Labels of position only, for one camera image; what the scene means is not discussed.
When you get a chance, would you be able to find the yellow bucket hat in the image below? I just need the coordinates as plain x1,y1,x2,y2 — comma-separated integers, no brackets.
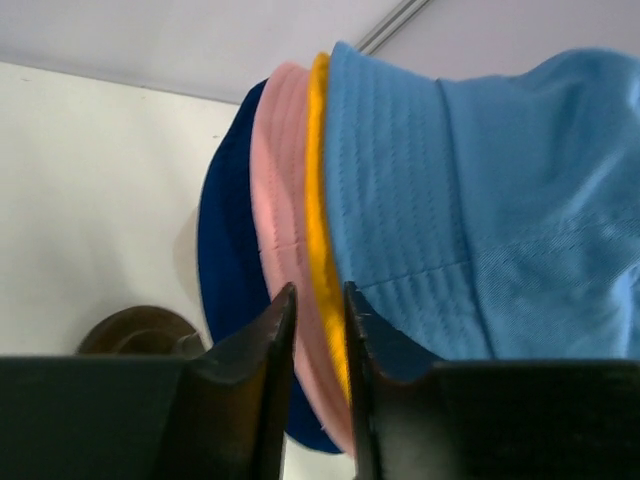
305,52,351,402

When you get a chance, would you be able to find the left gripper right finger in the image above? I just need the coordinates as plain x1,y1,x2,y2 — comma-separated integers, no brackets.
344,283,639,479

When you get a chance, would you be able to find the right aluminium frame post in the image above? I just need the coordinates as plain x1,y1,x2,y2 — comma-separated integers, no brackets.
355,0,432,56

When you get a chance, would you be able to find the light blue bucket hat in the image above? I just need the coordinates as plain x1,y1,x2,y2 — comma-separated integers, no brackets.
323,43,639,360

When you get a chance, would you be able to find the pink bucket hat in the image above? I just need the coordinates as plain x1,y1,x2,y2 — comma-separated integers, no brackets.
250,62,354,455

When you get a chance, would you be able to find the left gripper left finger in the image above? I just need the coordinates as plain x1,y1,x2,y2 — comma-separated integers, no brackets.
1,285,297,479

